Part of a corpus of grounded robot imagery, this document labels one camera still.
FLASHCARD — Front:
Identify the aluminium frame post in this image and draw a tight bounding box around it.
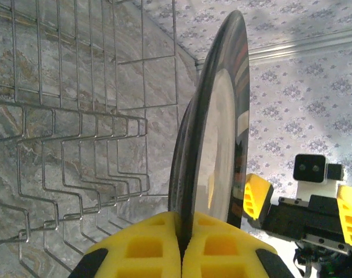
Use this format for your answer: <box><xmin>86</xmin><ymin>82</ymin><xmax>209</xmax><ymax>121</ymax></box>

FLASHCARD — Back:
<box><xmin>195</xmin><ymin>27</ymin><xmax>352</xmax><ymax>69</ymax></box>

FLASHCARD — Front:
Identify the metal wire dish rack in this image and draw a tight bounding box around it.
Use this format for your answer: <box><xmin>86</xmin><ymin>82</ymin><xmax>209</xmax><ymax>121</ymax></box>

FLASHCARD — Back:
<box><xmin>0</xmin><ymin>0</ymin><xmax>181</xmax><ymax>278</ymax></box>

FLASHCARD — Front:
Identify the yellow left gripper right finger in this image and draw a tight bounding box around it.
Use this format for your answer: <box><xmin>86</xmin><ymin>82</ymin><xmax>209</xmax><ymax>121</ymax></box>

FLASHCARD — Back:
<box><xmin>182</xmin><ymin>210</ymin><xmax>295</xmax><ymax>278</ymax></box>

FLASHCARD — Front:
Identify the black plate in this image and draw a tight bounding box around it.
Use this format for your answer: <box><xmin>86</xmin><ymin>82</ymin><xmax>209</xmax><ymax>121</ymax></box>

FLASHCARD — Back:
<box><xmin>167</xmin><ymin>10</ymin><xmax>251</xmax><ymax>253</ymax></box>

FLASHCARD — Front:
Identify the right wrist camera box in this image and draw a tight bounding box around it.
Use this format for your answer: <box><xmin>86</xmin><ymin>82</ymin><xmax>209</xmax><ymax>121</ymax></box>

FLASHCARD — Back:
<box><xmin>293</xmin><ymin>153</ymin><xmax>344</xmax><ymax>201</ymax></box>

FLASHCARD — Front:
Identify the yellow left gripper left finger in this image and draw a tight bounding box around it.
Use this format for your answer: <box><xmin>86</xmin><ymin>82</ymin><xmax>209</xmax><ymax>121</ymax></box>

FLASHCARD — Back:
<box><xmin>67</xmin><ymin>210</ymin><xmax>183</xmax><ymax>278</ymax></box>

